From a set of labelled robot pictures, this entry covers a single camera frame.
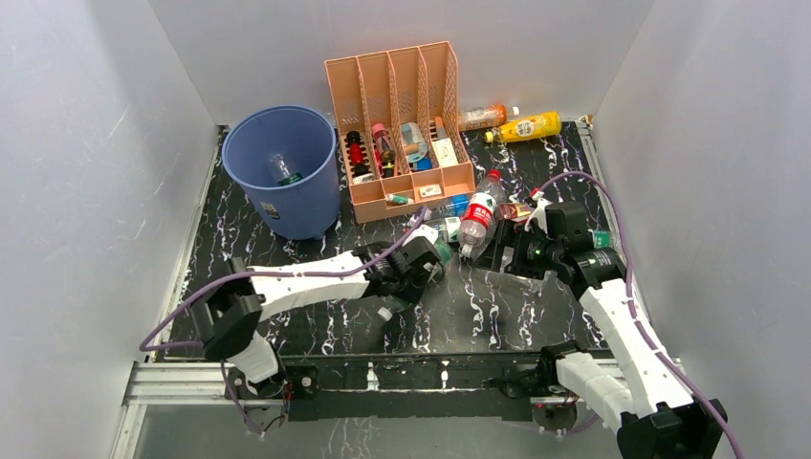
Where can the orange drink bottle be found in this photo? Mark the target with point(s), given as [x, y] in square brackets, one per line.
[486, 117]

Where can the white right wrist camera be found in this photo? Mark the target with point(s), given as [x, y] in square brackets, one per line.
[536, 221]

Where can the clear bottle red label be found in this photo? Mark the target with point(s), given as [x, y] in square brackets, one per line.
[480, 218]

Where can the clear bottle dark green label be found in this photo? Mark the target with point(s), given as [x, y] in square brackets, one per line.
[282, 172]

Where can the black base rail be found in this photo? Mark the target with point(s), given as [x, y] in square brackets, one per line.
[405, 383]

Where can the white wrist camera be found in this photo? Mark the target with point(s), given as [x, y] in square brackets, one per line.
[430, 234]
[536, 221]

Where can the clear bottle red cap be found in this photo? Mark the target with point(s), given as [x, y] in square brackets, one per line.
[447, 227]

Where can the small white card box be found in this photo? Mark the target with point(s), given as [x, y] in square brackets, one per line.
[430, 191]

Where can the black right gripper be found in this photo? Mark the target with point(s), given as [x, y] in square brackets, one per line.
[506, 234]

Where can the blue plastic bin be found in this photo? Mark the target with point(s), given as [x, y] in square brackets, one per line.
[300, 211]

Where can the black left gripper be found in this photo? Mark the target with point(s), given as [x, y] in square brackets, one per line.
[414, 291]

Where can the brown tea bottle red label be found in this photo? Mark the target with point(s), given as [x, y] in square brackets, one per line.
[516, 212]

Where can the green plastic bottle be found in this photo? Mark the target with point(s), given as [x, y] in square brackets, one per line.
[416, 264]

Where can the clear unlabelled plastic bottle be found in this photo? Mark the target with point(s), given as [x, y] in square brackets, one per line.
[526, 279]

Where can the pink capped dark bottle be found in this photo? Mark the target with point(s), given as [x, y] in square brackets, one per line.
[385, 150]

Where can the light blue tape dispenser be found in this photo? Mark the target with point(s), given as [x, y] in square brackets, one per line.
[413, 142]

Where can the small green white tube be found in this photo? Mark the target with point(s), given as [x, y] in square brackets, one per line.
[398, 200]

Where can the yellow drink bottle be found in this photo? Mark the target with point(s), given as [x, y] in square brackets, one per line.
[528, 128]

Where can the clear bottle blue label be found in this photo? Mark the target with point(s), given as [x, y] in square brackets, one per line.
[450, 207]

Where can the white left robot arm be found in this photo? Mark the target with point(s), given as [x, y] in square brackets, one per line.
[227, 317]

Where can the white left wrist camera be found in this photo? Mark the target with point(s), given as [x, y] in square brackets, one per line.
[430, 234]

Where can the peach plastic desk organizer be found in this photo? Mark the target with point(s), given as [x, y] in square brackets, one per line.
[397, 117]

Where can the clear bottle green cap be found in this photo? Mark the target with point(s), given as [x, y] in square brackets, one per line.
[606, 239]

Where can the red black toy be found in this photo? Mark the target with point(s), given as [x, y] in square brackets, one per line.
[357, 154]

